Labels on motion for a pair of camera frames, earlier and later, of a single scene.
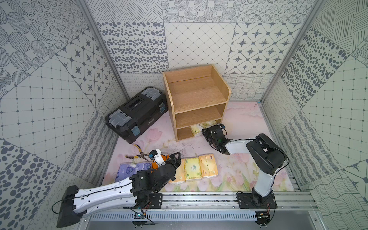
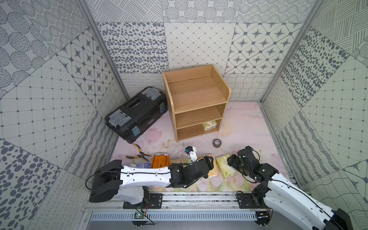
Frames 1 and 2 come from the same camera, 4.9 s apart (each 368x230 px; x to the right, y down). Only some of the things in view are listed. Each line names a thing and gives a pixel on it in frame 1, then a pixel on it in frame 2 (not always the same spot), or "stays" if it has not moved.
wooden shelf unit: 198,95 stays
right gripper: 206,133 → 232,161
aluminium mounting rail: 173,201 stays
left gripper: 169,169 → 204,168
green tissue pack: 208,124 stays
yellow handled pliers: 142,154 stays
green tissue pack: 196,130 → 227,170
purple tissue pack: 143,166 stays
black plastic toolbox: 127,123 stays
